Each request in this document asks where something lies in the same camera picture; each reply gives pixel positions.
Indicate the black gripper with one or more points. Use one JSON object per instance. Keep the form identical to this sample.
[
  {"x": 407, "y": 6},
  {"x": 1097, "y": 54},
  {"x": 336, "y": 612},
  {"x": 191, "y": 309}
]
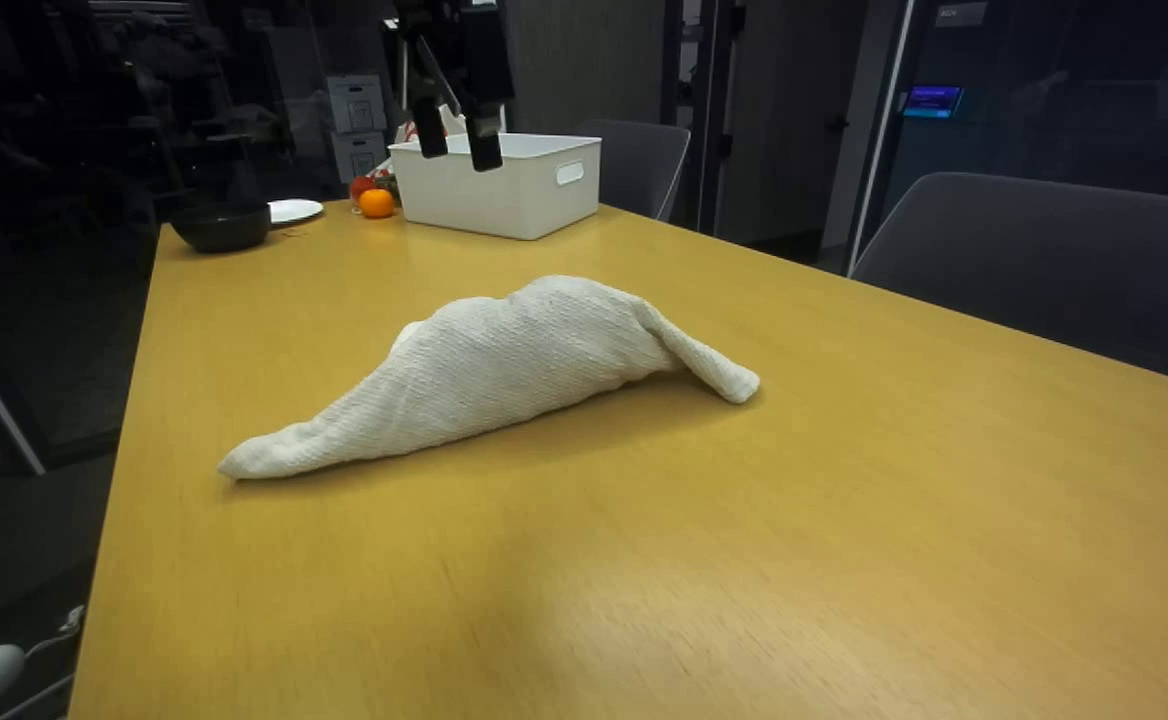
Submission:
[{"x": 457, "y": 44}]

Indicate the white towel cloth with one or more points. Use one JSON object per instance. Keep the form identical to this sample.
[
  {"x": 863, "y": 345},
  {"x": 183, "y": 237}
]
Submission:
[{"x": 506, "y": 360}]

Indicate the white plastic bin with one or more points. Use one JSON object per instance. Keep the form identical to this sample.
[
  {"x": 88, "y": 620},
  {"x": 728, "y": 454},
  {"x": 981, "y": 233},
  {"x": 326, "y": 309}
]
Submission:
[{"x": 506, "y": 187}]

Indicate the orange fruit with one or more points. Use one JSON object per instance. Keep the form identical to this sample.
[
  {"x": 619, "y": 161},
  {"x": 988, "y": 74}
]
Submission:
[{"x": 379, "y": 201}]

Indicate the red fruit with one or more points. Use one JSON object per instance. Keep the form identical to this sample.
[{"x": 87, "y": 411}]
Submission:
[{"x": 363, "y": 180}]

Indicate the white plate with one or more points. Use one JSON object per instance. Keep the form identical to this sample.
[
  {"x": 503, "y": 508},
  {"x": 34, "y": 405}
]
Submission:
[{"x": 297, "y": 210}]

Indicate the grey office chair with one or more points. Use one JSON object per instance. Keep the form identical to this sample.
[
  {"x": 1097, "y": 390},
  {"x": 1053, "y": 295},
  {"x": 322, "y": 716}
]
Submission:
[
  {"x": 1064, "y": 264},
  {"x": 645, "y": 166}
]

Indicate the black bowl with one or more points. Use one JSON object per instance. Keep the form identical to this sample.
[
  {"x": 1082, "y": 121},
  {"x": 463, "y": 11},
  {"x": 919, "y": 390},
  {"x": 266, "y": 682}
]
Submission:
[{"x": 223, "y": 231}]

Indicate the blue lit screen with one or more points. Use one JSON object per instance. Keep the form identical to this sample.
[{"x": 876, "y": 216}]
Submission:
[{"x": 935, "y": 102}]

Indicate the white window frame post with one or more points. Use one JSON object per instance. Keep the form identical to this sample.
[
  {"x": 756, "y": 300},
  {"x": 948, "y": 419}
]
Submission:
[{"x": 873, "y": 133}]

